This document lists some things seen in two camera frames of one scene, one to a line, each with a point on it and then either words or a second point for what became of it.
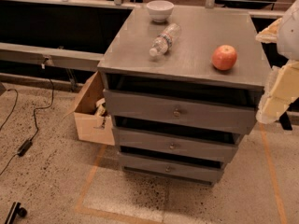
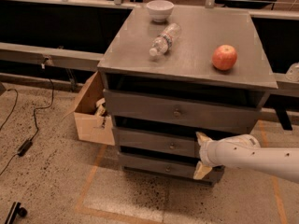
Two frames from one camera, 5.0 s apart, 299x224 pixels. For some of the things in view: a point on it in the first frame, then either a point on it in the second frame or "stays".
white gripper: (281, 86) → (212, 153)
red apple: (224, 57) stays
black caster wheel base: (15, 210) stays
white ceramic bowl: (160, 10) stays
